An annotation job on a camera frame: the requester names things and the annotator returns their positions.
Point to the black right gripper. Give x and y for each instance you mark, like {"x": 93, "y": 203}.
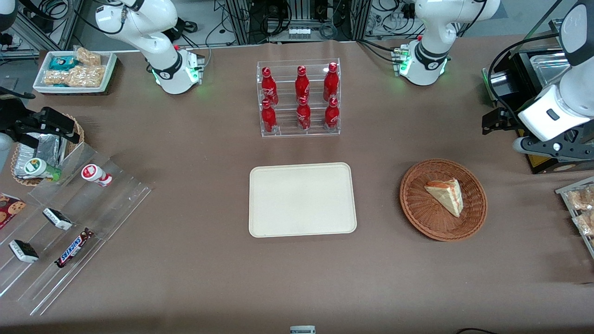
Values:
{"x": 17, "y": 124}

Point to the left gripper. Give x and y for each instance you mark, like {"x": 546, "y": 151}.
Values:
{"x": 506, "y": 121}

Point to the triangular sandwich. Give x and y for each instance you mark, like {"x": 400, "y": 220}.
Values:
{"x": 446, "y": 197}

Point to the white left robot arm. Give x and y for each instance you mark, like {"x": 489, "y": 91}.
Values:
{"x": 429, "y": 44}

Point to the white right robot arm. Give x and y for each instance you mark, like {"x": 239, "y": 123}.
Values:
{"x": 160, "y": 46}

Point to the small woven basket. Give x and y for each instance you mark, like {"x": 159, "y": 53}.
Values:
{"x": 79, "y": 132}

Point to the white rectangular snack tray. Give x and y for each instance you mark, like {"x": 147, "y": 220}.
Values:
{"x": 41, "y": 69}

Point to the grey metal snack tray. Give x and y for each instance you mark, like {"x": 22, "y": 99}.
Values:
{"x": 564, "y": 191}

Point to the brown wicker basket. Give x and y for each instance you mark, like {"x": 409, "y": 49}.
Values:
{"x": 422, "y": 208}

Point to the beige plastic tray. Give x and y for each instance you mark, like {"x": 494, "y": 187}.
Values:
{"x": 301, "y": 199}

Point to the silver foil bag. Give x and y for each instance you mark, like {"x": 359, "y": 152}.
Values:
{"x": 46, "y": 148}

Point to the black food warmer appliance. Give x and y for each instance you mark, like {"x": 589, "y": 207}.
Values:
{"x": 510, "y": 88}

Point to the green label yogurt bottle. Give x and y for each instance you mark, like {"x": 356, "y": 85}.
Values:
{"x": 39, "y": 168}

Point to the small rice cracker bag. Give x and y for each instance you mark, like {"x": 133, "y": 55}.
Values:
{"x": 55, "y": 78}
{"x": 88, "y": 56}

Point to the red label yogurt bottle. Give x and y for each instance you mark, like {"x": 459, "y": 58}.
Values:
{"x": 95, "y": 174}

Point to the large rice cracker bag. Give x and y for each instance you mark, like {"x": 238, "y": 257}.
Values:
{"x": 88, "y": 76}

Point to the teal snack packet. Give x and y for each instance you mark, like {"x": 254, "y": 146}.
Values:
{"x": 61, "y": 62}

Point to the steel food pan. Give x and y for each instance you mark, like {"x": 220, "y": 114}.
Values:
{"x": 550, "y": 67}

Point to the black white snack bar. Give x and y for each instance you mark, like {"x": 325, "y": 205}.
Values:
{"x": 23, "y": 251}
{"x": 57, "y": 219}

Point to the clear acrylic stepped stand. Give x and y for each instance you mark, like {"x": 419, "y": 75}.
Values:
{"x": 93, "y": 218}

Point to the chocolate chip cookie pack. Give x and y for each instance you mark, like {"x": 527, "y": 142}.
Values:
{"x": 10, "y": 208}

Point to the clear bag of pastries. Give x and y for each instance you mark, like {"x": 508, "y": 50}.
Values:
{"x": 585, "y": 223}
{"x": 582, "y": 198}

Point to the snickers chocolate bar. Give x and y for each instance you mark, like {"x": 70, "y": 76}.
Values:
{"x": 74, "y": 248}

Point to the red cola bottle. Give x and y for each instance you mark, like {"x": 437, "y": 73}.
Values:
{"x": 269, "y": 88}
{"x": 303, "y": 116}
{"x": 332, "y": 115}
{"x": 331, "y": 83}
{"x": 268, "y": 118}
{"x": 302, "y": 86}

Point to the clear acrylic bottle rack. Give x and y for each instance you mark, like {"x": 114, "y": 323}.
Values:
{"x": 285, "y": 127}

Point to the white power strip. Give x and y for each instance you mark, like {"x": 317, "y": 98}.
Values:
{"x": 300, "y": 33}

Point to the white label tag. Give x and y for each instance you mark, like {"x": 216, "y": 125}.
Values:
{"x": 302, "y": 330}

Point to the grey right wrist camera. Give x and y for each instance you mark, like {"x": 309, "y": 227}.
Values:
{"x": 3, "y": 153}

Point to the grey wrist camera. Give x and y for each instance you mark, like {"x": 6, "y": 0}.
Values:
{"x": 554, "y": 147}
{"x": 3, "y": 153}

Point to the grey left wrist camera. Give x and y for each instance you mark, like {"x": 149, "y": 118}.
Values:
{"x": 554, "y": 147}

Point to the aluminium frame rack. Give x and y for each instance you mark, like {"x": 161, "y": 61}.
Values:
{"x": 241, "y": 23}

